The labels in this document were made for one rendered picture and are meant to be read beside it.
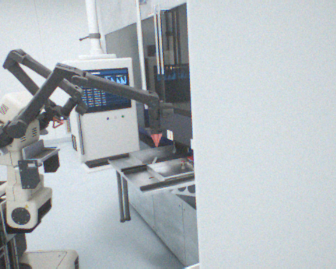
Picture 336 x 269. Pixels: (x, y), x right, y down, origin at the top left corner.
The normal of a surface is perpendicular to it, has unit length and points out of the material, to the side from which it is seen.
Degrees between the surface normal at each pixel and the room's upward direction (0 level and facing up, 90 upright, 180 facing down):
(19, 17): 90
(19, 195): 90
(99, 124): 90
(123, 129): 90
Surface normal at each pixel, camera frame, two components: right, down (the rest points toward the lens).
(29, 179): -0.08, 0.22
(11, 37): 0.42, 0.17
